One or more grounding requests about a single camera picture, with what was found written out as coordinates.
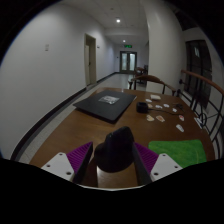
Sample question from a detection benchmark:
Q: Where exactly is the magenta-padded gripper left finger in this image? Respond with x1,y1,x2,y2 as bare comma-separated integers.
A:
40,141,95,185

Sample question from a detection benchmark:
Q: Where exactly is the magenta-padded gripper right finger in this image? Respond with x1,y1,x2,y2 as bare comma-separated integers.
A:
131,141,184,187

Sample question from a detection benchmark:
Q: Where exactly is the black vertical computer mouse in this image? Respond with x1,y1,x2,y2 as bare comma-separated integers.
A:
93,125,136,174

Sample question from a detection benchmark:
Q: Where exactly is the green mouse pad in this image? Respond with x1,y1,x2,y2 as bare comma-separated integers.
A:
147,139,208,169

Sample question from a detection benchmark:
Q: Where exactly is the white paper card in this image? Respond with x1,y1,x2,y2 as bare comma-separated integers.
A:
193,116,203,129

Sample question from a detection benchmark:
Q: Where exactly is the small black box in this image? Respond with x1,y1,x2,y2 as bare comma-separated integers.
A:
136,101,149,114

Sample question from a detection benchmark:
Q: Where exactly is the black closed laptop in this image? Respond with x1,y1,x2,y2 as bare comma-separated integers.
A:
72,90,138,122

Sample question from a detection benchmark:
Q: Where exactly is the wooden armchair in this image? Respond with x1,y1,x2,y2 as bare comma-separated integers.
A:
127,74,177,97

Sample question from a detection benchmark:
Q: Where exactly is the black railing with wooden handrail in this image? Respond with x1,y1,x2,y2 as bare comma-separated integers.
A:
176,69,224,151

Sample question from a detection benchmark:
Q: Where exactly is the distant wooden chair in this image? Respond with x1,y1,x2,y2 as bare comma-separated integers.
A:
134,65,149,76

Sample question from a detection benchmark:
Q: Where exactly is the dark window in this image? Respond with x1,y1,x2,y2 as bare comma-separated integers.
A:
184,39,213,108

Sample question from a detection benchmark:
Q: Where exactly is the glass double door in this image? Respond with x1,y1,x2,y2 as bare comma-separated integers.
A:
119,50,138,75

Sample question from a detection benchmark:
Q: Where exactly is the side door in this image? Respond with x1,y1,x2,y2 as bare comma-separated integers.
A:
83,33,98,87

